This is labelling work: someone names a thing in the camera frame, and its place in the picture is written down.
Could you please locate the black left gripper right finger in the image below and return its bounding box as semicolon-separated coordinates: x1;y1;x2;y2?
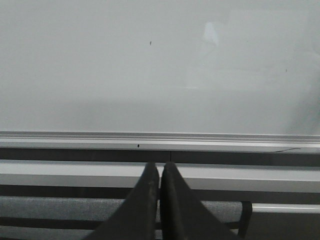
160;162;240;240

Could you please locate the white horizontal rod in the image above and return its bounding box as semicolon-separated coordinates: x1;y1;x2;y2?
252;203;320;214

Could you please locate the white stand crossbar frame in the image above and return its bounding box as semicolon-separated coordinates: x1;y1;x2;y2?
0;159;320;193

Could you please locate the white whiteboard with aluminium tray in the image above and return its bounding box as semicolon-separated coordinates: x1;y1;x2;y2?
0;0;320;153

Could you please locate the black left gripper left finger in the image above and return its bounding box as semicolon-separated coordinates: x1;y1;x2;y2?
85;162;159;240

